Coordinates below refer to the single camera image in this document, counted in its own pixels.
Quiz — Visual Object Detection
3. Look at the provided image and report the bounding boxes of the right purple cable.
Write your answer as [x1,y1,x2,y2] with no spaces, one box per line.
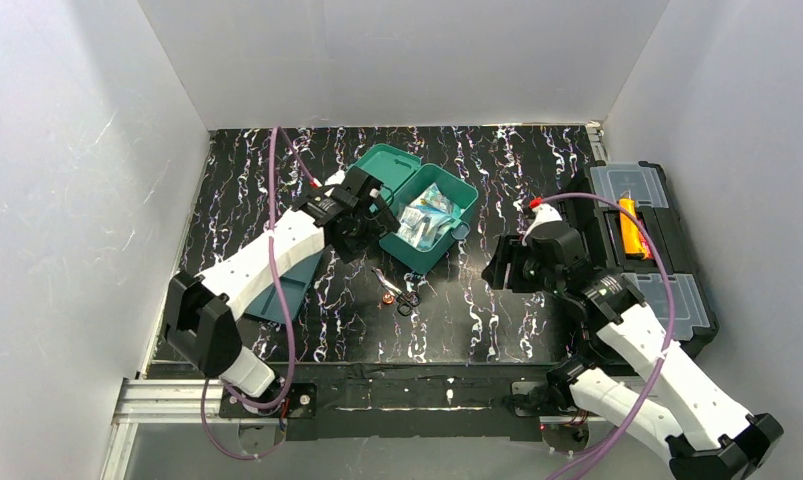
[540,193,678,480]

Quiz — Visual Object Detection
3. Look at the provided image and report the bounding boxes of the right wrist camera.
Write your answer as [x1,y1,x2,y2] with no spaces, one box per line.
[528,203,563,231]

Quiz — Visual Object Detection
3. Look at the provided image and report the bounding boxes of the teal medicine box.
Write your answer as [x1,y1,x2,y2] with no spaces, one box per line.
[354,144,478,274]

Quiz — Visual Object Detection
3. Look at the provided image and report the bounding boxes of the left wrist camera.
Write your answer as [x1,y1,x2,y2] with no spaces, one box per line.
[324,170,346,186]

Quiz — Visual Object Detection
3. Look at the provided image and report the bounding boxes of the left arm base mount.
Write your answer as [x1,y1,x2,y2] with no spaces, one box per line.
[219,383,318,419]

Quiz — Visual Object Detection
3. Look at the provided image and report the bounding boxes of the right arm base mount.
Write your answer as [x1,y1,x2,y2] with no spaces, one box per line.
[502,355,597,423]

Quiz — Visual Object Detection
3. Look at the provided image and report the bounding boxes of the black tool box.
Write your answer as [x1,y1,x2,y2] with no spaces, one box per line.
[563,161,719,358]

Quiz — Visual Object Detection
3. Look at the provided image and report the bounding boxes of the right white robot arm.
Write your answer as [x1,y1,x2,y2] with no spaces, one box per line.
[482,221,784,479]

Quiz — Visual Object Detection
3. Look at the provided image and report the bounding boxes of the orange tool in toolbox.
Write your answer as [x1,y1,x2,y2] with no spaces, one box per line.
[618,195,652,260]

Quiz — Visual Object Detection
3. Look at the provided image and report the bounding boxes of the aluminium frame rail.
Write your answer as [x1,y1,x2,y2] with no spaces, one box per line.
[100,380,243,479]

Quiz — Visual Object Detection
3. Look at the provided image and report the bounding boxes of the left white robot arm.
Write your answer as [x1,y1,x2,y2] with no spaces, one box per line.
[162,167,399,409]

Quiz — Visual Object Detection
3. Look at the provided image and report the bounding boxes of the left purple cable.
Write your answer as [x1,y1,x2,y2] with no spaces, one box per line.
[200,125,323,462]

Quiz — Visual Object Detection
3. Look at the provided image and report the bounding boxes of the blue white pouch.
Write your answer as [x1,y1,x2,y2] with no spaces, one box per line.
[413,183,459,215]

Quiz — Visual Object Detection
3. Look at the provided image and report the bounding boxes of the teal insert tray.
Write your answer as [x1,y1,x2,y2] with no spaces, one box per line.
[244,252,323,325]

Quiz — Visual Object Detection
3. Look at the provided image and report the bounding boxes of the clear bag of packets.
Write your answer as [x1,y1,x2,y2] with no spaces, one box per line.
[397,205,460,252]

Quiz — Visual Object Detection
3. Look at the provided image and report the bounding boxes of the small scissors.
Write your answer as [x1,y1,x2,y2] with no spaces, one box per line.
[371,267,421,316]

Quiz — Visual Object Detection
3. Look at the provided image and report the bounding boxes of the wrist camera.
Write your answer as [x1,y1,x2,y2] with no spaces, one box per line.
[324,170,346,186]
[528,203,563,231]

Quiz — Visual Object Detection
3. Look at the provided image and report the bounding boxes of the purple cable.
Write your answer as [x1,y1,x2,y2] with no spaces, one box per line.
[200,125,323,462]
[540,193,678,480]

